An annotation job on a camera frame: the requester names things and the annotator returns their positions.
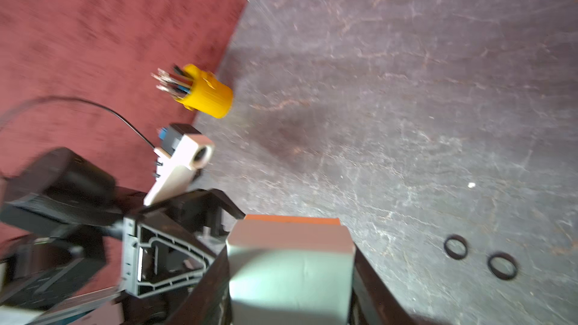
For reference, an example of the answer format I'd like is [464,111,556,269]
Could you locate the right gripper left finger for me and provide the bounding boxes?
[165,248,232,325]

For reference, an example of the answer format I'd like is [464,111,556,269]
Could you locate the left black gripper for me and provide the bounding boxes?
[121,189,245,298]

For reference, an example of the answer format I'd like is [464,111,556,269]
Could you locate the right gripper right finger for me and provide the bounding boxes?
[349,247,415,325]

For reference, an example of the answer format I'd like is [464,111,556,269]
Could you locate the pale green box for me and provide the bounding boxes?
[226,218,355,324]

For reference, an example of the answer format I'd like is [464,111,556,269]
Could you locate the black ring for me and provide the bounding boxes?
[443,234,469,261]

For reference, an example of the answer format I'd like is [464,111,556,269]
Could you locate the dark blue ring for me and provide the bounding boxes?
[486,251,519,281]

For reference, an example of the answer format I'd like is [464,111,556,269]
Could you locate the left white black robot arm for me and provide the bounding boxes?
[1,147,244,311]

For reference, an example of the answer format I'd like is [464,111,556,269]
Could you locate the yellow pen cup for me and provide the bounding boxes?
[176,64,234,119]

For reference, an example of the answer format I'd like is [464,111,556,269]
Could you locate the pens in cup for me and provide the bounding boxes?
[151,65,194,99]

